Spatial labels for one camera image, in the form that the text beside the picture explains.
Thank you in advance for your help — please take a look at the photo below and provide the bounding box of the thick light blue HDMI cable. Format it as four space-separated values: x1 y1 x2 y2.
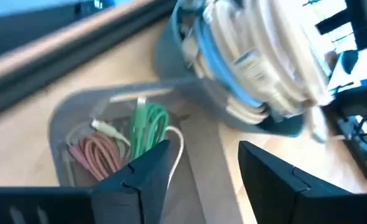
192 15 265 108

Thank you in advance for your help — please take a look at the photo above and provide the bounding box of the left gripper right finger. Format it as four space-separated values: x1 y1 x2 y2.
238 139 356 224

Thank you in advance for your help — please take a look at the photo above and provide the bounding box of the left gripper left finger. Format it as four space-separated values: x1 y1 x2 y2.
91 139 172 224

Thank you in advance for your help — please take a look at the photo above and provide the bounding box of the pink braided USB cable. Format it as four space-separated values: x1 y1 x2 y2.
67 133 124 182

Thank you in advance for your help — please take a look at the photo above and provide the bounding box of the thin white cable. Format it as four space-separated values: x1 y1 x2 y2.
90 119 185 189

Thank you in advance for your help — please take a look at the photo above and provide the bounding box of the black table edge frame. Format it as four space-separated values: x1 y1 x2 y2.
0 0 180 121

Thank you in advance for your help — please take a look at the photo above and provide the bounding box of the green USB cable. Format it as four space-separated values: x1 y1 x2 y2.
129 98 170 159

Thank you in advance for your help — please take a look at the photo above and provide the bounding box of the thick beige cable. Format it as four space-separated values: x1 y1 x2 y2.
202 0 335 144
226 96 270 125

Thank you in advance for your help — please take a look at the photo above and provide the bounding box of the grey plastic crate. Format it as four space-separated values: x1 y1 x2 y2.
48 79 245 224

